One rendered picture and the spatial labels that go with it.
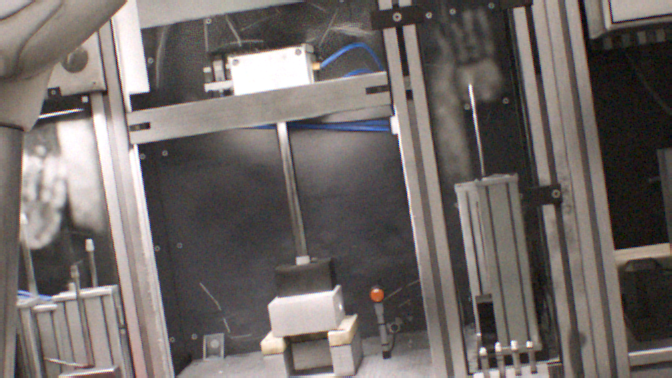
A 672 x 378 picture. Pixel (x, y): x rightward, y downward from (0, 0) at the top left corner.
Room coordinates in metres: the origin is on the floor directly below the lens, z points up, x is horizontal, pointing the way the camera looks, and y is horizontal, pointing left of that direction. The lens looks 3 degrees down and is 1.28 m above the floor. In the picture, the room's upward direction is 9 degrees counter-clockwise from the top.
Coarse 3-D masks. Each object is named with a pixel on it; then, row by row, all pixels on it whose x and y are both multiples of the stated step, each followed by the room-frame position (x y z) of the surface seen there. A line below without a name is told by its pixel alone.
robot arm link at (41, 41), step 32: (0, 0) 1.13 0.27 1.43; (32, 0) 1.14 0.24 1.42; (64, 0) 1.15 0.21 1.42; (96, 0) 1.17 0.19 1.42; (128, 0) 1.23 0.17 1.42; (0, 32) 1.13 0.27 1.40; (32, 32) 1.14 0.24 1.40; (64, 32) 1.16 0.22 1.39; (0, 64) 1.15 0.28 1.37; (32, 64) 1.16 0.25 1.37
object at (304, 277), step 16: (288, 128) 1.99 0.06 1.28; (288, 144) 1.99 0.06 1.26; (288, 160) 1.98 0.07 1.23; (288, 176) 1.98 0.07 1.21; (288, 192) 1.99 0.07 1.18; (288, 208) 1.99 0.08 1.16; (304, 240) 1.99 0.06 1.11; (304, 256) 1.99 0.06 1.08; (288, 272) 1.97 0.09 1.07; (304, 272) 1.96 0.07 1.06; (320, 272) 1.96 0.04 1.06; (288, 288) 1.97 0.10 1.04; (304, 288) 1.96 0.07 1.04; (320, 288) 1.96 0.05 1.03
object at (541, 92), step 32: (544, 32) 1.74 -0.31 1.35; (544, 64) 1.74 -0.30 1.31; (544, 96) 1.75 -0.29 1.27; (256, 128) 2.18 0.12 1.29; (352, 128) 2.18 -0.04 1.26; (384, 128) 2.18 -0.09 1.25; (544, 128) 1.75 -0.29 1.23; (544, 160) 1.74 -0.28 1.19; (544, 224) 1.75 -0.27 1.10; (576, 256) 1.74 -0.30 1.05; (576, 288) 1.74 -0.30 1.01; (576, 320) 1.75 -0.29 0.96; (576, 352) 1.75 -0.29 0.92
